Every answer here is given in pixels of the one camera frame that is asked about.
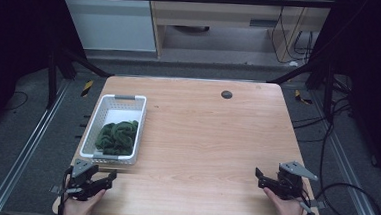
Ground white plastic basket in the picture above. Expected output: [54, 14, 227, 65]
[78, 91, 148, 167]

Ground light wooden desk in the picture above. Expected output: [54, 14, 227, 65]
[143, 0, 337, 69]

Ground aluminium floor rail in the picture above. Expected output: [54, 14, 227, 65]
[304, 90, 381, 215]
[0, 75, 72, 215]

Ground dark green cloth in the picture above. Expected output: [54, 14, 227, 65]
[93, 117, 141, 158]

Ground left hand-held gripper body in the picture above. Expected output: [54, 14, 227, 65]
[50, 157, 110, 204]

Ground black metal stand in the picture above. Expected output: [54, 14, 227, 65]
[43, 43, 116, 115]
[265, 53, 338, 121]

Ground black curtain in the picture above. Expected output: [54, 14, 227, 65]
[0, 0, 92, 149]
[302, 0, 381, 187]

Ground black floor cables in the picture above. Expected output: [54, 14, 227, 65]
[291, 92, 359, 148]

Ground black looped cable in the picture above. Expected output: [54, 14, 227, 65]
[311, 121, 381, 215]

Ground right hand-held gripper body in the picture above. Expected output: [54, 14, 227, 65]
[266, 159, 320, 203]

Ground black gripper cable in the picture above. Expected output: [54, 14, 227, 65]
[57, 165, 75, 215]

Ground person's left hand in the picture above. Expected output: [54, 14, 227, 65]
[62, 186, 107, 215]

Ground yellow black striped tape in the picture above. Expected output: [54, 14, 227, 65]
[293, 89, 315, 106]
[80, 79, 95, 99]

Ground white cabinet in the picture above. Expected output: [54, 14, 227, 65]
[52, 0, 161, 55]

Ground thin black floor cable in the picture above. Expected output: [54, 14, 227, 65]
[3, 89, 30, 114]

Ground person's right hand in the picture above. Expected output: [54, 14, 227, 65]
[260, 186, 307, 215]

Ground black hanging cables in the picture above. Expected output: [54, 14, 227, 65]
[268, 4, 317, 67]

